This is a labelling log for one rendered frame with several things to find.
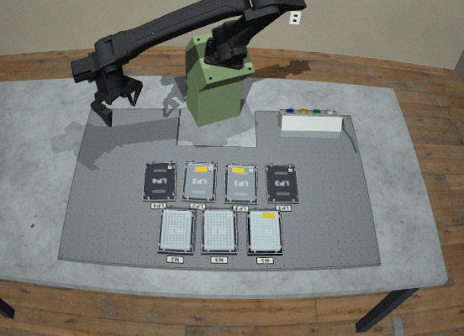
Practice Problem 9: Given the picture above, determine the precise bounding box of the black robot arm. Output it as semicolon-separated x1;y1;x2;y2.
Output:
71;0;307;94

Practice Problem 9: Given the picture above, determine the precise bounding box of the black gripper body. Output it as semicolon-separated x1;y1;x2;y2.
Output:
90;68;143;112

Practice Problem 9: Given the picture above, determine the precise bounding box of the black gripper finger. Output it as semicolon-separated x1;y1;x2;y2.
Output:
91;107;113;128
128;85;143;107

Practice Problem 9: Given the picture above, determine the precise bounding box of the white operator button panel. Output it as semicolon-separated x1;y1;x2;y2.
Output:
277;109;357;153

